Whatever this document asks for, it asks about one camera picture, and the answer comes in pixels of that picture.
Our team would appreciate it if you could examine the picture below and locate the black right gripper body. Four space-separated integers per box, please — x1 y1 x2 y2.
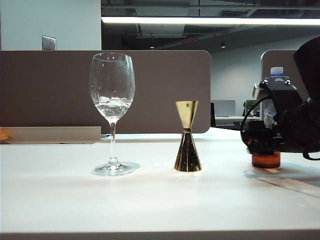
274 98 320 154

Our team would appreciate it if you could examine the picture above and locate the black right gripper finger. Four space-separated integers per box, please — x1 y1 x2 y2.
246 120 282 156

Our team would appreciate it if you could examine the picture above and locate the small amber measuring cup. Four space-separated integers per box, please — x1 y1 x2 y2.
246 134 281 169

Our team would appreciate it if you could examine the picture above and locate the gold double jigger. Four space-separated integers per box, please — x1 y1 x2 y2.
173 100 202 173

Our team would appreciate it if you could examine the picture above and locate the clear plastic water bottle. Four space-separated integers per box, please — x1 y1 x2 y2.
261 66 286 129

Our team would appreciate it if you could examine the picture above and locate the clear wine glass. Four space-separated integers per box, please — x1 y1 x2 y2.
89 52 141 177

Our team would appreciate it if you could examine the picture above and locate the green potted plant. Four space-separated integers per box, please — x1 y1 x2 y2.
243 99 260 117

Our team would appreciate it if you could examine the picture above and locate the white background desk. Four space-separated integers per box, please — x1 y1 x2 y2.
214 115 261 126

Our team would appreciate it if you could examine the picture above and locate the grey background desk screen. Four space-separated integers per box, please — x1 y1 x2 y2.
211 100 236 118

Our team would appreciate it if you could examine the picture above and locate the black office chair back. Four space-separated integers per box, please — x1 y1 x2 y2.
210 102 217 128

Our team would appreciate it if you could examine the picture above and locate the long ceiling light strip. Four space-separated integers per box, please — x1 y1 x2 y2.
100 16 320 26

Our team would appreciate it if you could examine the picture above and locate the wide brown desk partition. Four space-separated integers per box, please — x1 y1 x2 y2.
0 50 212 135

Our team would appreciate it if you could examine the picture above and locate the thin black camera cable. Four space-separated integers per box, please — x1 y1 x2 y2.
240 96 266 148

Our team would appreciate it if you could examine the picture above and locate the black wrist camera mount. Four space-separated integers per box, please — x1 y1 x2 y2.
259 75 299 107

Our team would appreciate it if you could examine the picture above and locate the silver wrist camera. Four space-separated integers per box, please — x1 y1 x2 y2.
251 83 272 100

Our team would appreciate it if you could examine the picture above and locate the beige cable tray flap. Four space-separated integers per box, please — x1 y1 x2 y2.
0 126 102 145

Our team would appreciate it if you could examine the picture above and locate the metal wall switch plate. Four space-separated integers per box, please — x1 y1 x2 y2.
41 35 57 51

